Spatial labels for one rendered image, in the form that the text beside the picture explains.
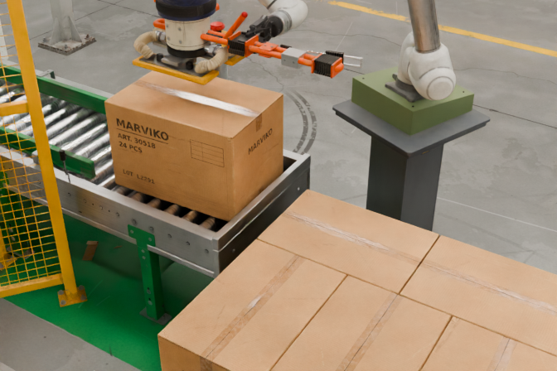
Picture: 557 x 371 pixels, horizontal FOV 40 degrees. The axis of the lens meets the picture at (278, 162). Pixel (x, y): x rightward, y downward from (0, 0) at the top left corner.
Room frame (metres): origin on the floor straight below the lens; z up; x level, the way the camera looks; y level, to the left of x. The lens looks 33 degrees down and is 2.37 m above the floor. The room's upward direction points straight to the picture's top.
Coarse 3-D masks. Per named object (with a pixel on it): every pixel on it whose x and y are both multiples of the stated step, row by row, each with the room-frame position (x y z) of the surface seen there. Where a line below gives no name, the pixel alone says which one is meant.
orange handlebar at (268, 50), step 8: (216, 8) 2.93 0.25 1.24; (160, 24) 2.74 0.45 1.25; (208, 32) 2.67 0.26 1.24; (216, 32) 2.66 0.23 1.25; (208, 40) 2.62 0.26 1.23; (216, 40) 2.60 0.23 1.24; (224, 40) 2.59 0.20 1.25; (248, 48) 2.53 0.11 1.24; (256, 48) 2.52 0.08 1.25; (264, 48) 2.51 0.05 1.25; (272, 48) 2.51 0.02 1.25; (280, 48) 2.52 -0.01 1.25; (264, 56) 2.50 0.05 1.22; (272, 56) 2.48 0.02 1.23; (280, 56) 2.46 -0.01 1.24; (304, 56) 2.46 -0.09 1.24; (312, 56) 2.45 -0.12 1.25; (304, 64) 2.41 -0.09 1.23
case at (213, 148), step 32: (128, 96) 2.72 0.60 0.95; (160, 96) 2.72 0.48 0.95; (192, 96) 2.72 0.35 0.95; (224, 96) 2.71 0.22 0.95; (256, 96) 2.71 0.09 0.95; (128, 128) 2.62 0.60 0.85; (160, 128) 2.55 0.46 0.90; (192, 128) 2.47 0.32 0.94; (224, 128) 2.45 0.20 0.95; (256, 128) 2.54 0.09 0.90; (128, 160) 2.63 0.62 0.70; (160, 160) 2.55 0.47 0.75; (192, 160) 2.48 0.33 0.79; (224, 160) 2.41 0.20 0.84; (256, 160) 2.54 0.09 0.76; (160, 192) 2.56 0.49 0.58; (192, 192) 2.48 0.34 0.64; (224, 192) 2.41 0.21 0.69; (256, 192) 2.53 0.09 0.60
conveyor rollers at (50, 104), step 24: (0, 96) 3.54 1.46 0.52; (24, 96) 3.48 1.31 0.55; (48, 96) 3.48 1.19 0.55; (0, 120) 3.23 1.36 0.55; (24, 120) 3.23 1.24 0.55; (48, 120) 3.24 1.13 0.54; (72, 120) 3.24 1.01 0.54; (96, 120) 3.25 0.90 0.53; (72, 144) 3.01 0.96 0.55; (96, 144) 3.01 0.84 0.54; (120, 192) 2.62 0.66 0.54; (192, 216) 2.45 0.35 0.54
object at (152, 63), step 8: (152, 56) 2.70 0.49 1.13; (160, 56) 2.65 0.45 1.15; (136, 64) 2.66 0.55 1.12; (144, 64) 2.64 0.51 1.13; (152, 64) 2.64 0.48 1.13; (160, 64) 2.63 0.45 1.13; (168, 64) 2.63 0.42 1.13; (184, 64) 2.63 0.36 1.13; (192, 64) 2.59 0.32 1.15; (160, 72) 2.60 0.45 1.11; (168, 72) 2.58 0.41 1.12; (176, 72) 2.57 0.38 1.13; (184, 72) 2.56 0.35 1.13; (192, 72) 2.56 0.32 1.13; (208, 72) 2.57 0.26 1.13; (216, 72) 2.57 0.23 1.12; (192, 80) 2.52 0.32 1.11; (200, 80) 2.51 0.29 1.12; (208, 80) 2.52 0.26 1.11
